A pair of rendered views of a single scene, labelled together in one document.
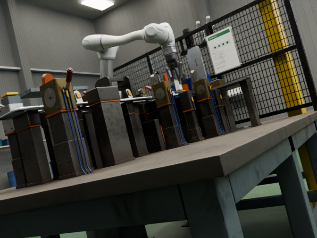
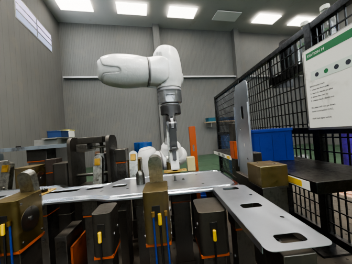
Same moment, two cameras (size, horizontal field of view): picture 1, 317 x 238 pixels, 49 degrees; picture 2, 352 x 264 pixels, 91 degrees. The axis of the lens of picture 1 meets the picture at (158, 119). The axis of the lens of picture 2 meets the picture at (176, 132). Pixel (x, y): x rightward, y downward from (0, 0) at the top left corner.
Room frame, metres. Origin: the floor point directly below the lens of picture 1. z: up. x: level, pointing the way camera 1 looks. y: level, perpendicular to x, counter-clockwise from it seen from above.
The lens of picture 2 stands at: (1.81, -0.66, 1.17)
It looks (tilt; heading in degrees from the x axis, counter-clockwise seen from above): 1 degrees up; 47
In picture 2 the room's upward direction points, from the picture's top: 5 degrees counter-clockwise
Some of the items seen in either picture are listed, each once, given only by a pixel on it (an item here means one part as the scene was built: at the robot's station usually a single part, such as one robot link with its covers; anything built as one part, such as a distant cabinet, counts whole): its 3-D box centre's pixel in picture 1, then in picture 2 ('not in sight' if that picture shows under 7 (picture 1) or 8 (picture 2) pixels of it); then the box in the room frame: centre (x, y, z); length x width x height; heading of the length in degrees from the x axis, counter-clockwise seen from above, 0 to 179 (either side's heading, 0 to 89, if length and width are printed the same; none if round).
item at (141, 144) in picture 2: not in sight; (143, 153); (5.69, 5.73, 0.48); 1.24 x 0.76 x 0.95; 60
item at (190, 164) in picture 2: not in sight; (193, 197); (2.37, -0.13, 0.88); 0.04 x 0.04 x 0.37; 51
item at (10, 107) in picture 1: (18, 146); not in sight; (1.53, 0.63, 0.88); 0.12 x 0.07 x 0.36; 51
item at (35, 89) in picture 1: (54, 92); (41, 146); (1.90, 0.52, 1.16); 0.37 x 0.14 x 0.02; 141
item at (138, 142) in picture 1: (128, 131); not in sight; (1.81, 0.17, 0.84); 0.12 x 0.05 x 0.29; 51
